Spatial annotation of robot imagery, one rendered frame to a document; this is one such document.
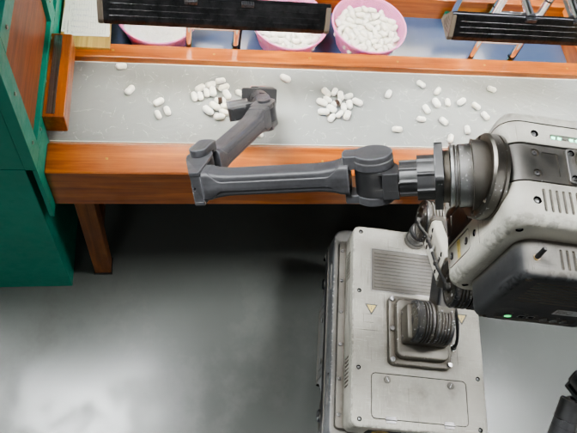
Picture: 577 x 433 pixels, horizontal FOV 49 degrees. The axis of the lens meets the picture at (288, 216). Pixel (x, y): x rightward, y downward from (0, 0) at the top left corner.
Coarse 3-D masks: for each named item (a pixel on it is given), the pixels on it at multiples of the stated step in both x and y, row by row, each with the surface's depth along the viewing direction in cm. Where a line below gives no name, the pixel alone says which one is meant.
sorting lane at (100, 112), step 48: (96, 96) 192; (144, 96) 195; (240, 96) 201; (288, 96) 203; (336, 96) 206; (384, 96) 209; (432, 96) 213; (480, 96) 216; (528, 96) 219; (576, 96) 223; (288, 144) 195; (336, 144) 198; (384, 144) 200; (432, 144) 203
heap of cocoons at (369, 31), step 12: (348, 12) 227; (360, 12) 225; (372, 12) 227; (336, 24) 222; (348, 24) 222; (360, 24) 224; (372, 24) 225; (384, 24) 224; (348, 36) 220; (360, 36) 220; (372, 36) 221; (384, 36) 222; (396, 36) 224; (360, 48) 217; (372, 48) 218; (384, 48) 219
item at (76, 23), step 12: (72, 0) 203; (84, 0) 204; (72, 12) 201; (84, 12) 202; (96, 12) 202; (72, 24) 199; (84, 24) 199; (96, 24) 200; (108, 24) 201; (108, 36) 199
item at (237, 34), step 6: (186, 0) 166; (192, 0) 166; (246, 6) 169; (252, 6) 169; (186, 30) 198; (210, 30) 199; (216, 30) 199; (222, 30) 199; (228, 30) 199; (234, 30) 199; (240, 30) 201; (186, 36) 200; (234, 36) 202; (240, 36) 203; (186, 42) 203; (234, 42) 204; (240, 42) 206; (234, 48) 206
